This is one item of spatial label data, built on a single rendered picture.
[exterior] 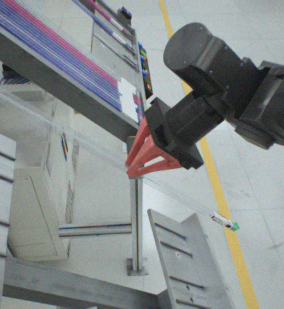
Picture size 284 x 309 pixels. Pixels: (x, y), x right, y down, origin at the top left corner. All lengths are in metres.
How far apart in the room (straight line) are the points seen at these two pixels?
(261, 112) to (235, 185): 1.49
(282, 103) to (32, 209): 1.00
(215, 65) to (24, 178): 0.84
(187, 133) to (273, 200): 1.42
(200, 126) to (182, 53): 0.10
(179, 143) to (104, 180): 1.40
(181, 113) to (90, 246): 1.21
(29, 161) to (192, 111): 0.73
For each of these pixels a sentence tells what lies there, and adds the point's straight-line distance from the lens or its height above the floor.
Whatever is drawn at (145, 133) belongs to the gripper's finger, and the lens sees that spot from 0.46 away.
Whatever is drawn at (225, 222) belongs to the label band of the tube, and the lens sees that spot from 0.66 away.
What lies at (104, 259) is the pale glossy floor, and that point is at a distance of 1.53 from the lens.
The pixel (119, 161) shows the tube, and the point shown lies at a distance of 0.47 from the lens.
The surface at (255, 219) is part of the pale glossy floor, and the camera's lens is 1.72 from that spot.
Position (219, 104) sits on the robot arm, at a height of 1.11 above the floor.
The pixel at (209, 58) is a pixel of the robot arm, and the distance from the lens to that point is 0.35.
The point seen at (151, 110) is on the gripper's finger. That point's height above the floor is 1.07.
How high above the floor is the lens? 1.34
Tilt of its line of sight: 44 degrees down
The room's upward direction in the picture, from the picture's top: straight up
